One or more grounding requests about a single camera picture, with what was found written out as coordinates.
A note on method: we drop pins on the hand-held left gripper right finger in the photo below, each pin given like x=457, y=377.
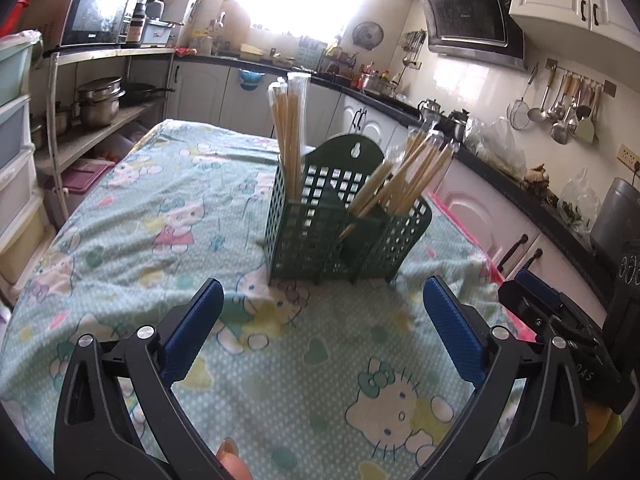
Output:
x=455, y=332

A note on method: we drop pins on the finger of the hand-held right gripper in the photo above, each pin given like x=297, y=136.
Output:
x=540, y=287
x=527, y=310

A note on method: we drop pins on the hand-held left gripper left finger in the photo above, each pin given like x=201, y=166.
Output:
x=192, y=332

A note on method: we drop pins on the green plastic utensil basket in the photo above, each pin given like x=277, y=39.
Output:
x=300, y=240

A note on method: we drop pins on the pile of wooden chopsticks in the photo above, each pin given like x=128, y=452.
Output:
x=291, y=145

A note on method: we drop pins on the row of hanging kitchen utensils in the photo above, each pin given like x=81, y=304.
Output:
x=570, y=110

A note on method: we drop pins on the person's left hand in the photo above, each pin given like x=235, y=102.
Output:
x=235, y=462

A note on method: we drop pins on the black kitchen countertop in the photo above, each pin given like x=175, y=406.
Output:
x=565, y=232

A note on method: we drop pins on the cartoon printed tablecloth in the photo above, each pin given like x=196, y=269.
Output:
x=150, y=270

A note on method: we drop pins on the yellow-green cloth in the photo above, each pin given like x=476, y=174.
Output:
x=602, y=425

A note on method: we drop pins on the pink plastic table cover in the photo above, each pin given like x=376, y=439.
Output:
x=475, y=240

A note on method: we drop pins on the plastic bag of greens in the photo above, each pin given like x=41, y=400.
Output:
x=577, y=205

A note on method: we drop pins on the grey kitchen appliance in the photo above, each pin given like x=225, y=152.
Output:
x=620, y=215

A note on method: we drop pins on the ginger root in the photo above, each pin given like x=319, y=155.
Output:
x=535, y=176

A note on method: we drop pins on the clear plastic bags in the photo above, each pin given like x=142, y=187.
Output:
x=495, y=145

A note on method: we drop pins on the steel teapot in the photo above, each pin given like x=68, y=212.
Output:
x=430, y=109
x=458, y=127

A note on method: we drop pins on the pink storage box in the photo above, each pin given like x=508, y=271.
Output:
x=75, y=182

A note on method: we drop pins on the metal shelf rack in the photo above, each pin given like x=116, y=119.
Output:
x=85, y=140

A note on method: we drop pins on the black frying pan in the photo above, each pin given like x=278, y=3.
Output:
x=142, y=94

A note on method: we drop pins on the stacked steel pots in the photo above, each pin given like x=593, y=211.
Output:
x=100, y=105

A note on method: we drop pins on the pastel plastic drawer tower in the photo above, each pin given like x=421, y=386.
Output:
x=17, y=160

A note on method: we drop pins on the steel cooking pot with lid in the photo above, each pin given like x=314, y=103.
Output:
x=377, y=84

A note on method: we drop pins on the blue plastic bowl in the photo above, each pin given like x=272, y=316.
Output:
x=250, y=78

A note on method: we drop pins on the black range hood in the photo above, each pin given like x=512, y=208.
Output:
x=470, y=15

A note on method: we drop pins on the yellow food container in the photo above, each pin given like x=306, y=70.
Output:
x=251, y=52

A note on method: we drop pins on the green countertop cutlery holder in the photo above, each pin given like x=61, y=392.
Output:
x=311, y=52

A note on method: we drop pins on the black blender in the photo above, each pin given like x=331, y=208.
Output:
x=145, y=5

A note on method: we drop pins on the black microwave oven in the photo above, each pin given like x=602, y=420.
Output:
x=97, y=10

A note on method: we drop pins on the wall power socket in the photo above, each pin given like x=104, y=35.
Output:
x=629, y=155

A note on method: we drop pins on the small round wall fan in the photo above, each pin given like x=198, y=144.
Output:
x=367, y=35

